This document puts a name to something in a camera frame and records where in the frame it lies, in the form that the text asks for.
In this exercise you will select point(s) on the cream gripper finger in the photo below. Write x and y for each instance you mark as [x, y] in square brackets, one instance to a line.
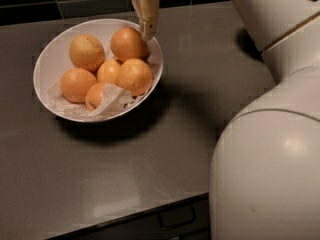
[148, 12]

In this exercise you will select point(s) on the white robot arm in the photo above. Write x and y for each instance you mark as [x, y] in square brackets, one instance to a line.
[265, 170]

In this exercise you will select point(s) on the white bowl with oranges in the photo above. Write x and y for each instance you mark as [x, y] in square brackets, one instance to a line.
[54, 59]

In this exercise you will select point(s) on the white paper in bowl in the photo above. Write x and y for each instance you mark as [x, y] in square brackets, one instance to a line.
[115, 101]

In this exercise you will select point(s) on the yellowish orange top left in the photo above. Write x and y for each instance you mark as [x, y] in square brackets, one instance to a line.
[86, 52]

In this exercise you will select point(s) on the orange middle small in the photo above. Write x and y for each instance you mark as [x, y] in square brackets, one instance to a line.
[108, 71]

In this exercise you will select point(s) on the orange under paper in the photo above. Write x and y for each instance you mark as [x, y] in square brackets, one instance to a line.
[94, 96]

